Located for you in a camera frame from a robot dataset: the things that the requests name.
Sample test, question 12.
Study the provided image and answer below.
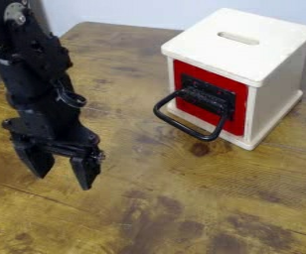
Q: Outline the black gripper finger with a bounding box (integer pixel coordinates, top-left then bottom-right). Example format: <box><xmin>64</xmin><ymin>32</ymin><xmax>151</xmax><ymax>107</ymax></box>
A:
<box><xmin>70</xmin><ymin>152</ymin><xmax>104</xmax><ymax>191</ymax></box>
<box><xmin>12</xmin><ymin>138</ymin><xmax>55</xmax><ymax>179</ymax></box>

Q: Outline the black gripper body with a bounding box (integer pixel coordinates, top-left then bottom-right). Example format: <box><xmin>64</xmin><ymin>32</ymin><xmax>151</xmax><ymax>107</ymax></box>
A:
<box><xmin>1</xmin><ymin>97</ymin><xmax>102</xmax><ymax>159</ymax></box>

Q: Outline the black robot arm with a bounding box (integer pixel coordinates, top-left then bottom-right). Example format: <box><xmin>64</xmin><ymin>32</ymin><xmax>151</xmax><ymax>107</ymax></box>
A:
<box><xmin>0</xmin><ymin>0</ymin><xmax>103</xmax><ymax>190</ymax></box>

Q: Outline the red drawer front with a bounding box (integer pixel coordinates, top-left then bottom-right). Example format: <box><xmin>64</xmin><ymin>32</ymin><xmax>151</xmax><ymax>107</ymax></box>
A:
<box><xmin>173</xmin><ymin>60</ymin><xmax>248</xmax><ymax>136</ymax></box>

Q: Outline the white wooden box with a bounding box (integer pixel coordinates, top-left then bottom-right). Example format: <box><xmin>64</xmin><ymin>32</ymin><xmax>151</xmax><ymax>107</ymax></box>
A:
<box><xmin>161</xmin><ymin>8</ymin><xmax>306</xmax><ymax>150</ymax></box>

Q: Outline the black cable loop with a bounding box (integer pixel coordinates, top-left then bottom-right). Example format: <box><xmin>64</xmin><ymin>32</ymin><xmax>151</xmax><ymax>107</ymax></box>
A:
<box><xmin>52</xmin><ymin>78</ymin><xmax>87</xmax><ymax>109</ymax></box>

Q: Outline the black metal drawer handle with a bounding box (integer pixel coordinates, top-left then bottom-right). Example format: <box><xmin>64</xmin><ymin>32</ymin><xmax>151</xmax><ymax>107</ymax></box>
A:
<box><xmin>153</xmin><ymin>73</ymin><xmax>236</xmax><ymax>142</ymax></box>

